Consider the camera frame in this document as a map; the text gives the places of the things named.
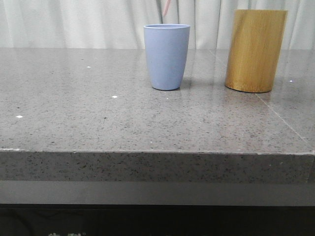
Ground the blue plastic cup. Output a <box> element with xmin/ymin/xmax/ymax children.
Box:
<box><xmin>144</xmin><ymin>24</ymin><xmax>190</xmax><ymax>90</ymax></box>

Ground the bamboo cylinder holder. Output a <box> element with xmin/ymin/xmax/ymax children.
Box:
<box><xmin>225</xmin><ymin>9</ymin><xmax>287</xmax><ymax>93</ymax></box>

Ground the grey-white curtain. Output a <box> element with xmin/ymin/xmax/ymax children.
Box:
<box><xmin>0</xmin><ymin>0</ymin><xmax>315</xmax><ymax>50</ymax></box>

